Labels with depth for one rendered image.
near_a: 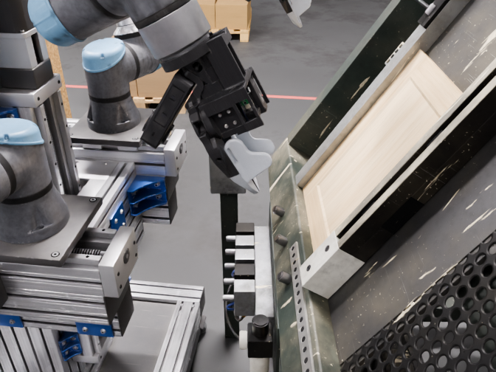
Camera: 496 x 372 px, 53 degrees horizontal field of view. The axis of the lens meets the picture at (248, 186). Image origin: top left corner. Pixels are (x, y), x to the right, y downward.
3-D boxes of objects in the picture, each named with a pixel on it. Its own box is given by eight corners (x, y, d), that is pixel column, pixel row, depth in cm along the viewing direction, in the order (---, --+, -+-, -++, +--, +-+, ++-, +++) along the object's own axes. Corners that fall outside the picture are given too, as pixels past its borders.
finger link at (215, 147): (237, 180, 62) (201, 121, 58) (226, 184, 63) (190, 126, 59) (242, 161, 66) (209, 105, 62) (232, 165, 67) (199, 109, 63)
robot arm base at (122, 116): (79, 131, 143) (72, 99, 138) (99, 110, 156) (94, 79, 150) (131, 134, 141) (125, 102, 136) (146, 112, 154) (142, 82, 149)
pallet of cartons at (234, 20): (195, 15, 660) (194, -17, 638) (260, 18, 649) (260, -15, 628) (172, 40, 566) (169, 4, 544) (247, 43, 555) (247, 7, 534)
